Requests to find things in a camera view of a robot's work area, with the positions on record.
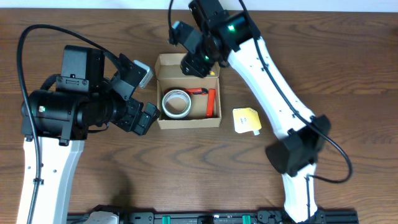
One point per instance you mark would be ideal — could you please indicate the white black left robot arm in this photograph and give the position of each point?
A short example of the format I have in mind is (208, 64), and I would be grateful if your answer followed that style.
(67, 108)

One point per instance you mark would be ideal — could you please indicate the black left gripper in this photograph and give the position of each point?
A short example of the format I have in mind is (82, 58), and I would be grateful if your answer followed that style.
(131, 116)

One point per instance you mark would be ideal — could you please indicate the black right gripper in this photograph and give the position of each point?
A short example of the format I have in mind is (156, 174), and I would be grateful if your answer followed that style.
(193, 66)

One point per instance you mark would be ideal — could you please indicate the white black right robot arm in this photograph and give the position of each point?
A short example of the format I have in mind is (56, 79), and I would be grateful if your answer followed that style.
(298, 130)

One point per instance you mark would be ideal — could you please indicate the brown cardboard box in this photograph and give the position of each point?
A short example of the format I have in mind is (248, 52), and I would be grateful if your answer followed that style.
(169, 77)

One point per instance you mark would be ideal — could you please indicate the red utility knife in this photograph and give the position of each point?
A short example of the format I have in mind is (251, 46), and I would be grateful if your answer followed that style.
(195, 91)

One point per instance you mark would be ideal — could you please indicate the white masking tape roll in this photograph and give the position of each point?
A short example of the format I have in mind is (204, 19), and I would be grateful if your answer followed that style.
(176, 104)

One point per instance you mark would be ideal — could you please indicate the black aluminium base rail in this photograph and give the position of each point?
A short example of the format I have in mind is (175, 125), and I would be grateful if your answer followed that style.
(112, 214)

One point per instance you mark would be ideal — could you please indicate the red stapler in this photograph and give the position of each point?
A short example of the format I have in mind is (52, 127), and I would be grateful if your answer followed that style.
(210, 103)

